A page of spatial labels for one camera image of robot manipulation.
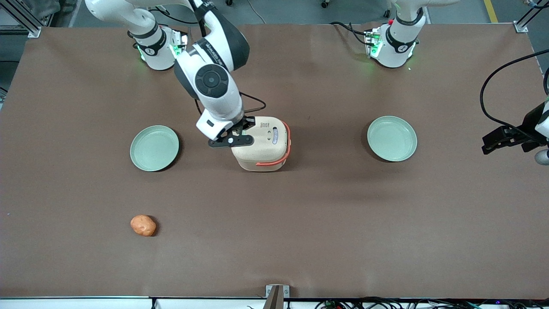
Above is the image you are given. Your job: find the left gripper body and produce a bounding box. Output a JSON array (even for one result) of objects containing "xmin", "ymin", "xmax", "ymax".
[{"xmin": 521, "ymin": 100, "xmax": 549, "ymax": 153}]

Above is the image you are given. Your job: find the beige rice cooker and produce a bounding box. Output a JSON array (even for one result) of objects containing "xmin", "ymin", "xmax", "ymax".
[{"xmin": 231, "ymin": 116, "xmax": 292, "ymax": 173}]

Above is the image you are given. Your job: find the pale green round plate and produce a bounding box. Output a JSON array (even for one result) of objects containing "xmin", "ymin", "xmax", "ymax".
[
  {"xmin": 130, "ymin": 125, "xmax": 180, "ymax": 172},
  {"xmin": 367, "ymin": 116, "xmax": 418, "ymax": 162}
]

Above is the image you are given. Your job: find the orange potato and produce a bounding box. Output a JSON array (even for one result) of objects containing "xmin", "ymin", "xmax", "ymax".
[{"xmin": 130, "ymin": 215, "xmax": 157, "ymax": 237}]

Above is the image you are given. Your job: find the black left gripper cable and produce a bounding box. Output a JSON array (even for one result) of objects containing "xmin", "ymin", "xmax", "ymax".
[{"xmin": 480, "ymin": 49, "xmax": 549, "ymax": 129}]

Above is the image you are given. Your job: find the aluminium frame post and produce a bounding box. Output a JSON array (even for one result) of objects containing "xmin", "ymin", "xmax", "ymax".
[
  {"xmin": 0, "ymin": 0, "xmax": 42, "ymax": 39},
  {"xmin": 513, "ymin": 0, "xmax": 549, "ymax": 33}
]

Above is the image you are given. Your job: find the black left base cable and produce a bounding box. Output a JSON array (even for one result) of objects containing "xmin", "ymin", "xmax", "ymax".
[{"xmin": 329, "ymin": 21, "xmax": 371, "ymax": 46}]

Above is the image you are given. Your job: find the metal table edge bracket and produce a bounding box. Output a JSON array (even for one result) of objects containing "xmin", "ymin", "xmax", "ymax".
[{"xmin": 263, "ymin": 284, "xmax": 290, "ymax": 309}]

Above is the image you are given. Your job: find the black cable bundle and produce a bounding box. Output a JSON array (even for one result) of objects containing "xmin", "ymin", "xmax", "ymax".
[{"xmin": 315, "ymin": 296, "xmax": 549, "ymax": 309}]

